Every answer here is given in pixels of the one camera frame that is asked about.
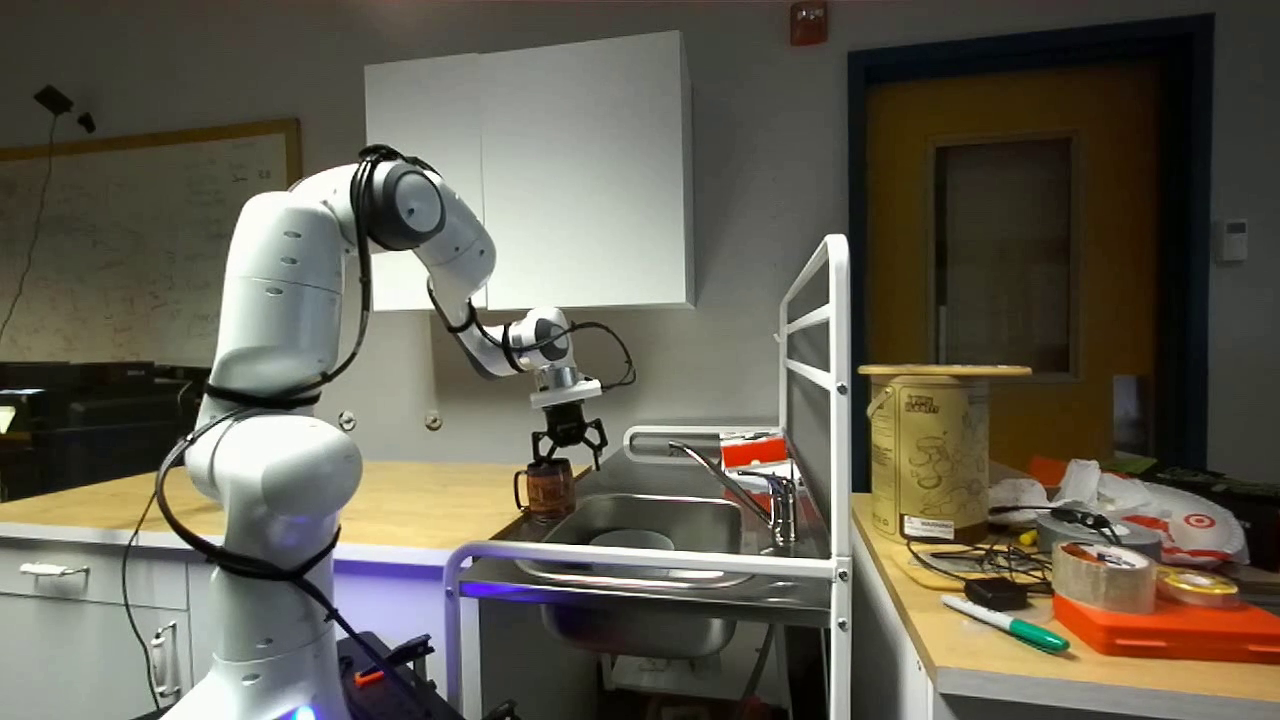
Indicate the black equipment unit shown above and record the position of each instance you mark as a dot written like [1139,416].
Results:
[94,425]

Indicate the yellow wooden door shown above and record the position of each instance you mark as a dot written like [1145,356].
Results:
[904,266]

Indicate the wall whiteboard wooden frame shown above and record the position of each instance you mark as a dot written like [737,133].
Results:
[133,243]

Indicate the black wall mounted camera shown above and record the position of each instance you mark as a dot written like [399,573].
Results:
[60,106]

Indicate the white plastic bag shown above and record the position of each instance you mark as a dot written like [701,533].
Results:
[1174,513]

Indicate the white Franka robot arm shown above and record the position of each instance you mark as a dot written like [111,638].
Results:
[282,294]

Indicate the white wall cabinet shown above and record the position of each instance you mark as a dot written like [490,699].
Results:
[560,174]

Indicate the chrome sink faucet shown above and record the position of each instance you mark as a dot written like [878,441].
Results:
[780,506]

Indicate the small black block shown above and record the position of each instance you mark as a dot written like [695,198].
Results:
[995,595]

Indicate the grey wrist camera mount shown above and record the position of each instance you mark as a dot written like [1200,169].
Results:
[567,388]

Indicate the red fire alarm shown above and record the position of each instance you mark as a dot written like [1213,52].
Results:
[811,21]

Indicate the white metal rack frame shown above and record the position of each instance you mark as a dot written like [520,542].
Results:
[839,400]

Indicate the orange flat case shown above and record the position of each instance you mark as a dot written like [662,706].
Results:
[1174,631]

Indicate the white base cabinet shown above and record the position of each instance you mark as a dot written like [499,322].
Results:
[94,641]

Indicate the green marker pen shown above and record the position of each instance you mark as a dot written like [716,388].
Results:
[1004,624]

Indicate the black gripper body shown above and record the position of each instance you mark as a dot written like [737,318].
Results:
[569,422]

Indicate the stainless steel sink unit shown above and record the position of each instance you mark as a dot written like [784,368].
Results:
[666,513]

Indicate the black robot controller box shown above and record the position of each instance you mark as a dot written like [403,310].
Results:
[392,680]

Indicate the round gold tin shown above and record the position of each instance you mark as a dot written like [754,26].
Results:
[1197,586]

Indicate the orange colourful box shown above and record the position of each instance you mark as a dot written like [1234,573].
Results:
[754,454]

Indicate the white wall thermostat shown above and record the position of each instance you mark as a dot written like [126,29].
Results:
[1234,243]

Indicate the clear packing tape roll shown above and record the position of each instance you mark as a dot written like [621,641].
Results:
[1104,577]

